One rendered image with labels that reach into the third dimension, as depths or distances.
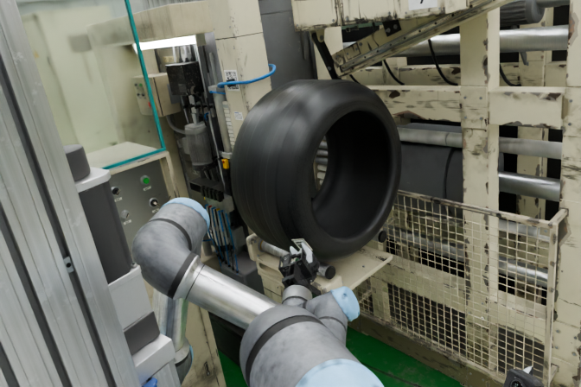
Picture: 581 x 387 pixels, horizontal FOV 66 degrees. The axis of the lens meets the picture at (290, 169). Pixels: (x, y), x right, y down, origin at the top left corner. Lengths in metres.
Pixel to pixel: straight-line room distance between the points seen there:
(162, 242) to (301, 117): 0.56
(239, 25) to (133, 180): 0.71
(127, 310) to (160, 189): 1.18
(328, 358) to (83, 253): 0.30
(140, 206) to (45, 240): 1.32
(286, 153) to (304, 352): 0.81
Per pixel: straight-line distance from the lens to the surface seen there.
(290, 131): 1.25
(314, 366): 0.49
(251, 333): 0.56
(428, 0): 1.37
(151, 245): 0.91
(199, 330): 2.13
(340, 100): 1.34
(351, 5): 1.53
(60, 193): 0.54
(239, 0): 1.60
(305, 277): 1.21
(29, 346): 0.58
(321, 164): 2.02
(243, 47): 1.59
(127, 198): 1.82
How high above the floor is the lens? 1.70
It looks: 19 degrees down
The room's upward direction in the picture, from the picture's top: 9 degrees counter-clockwise
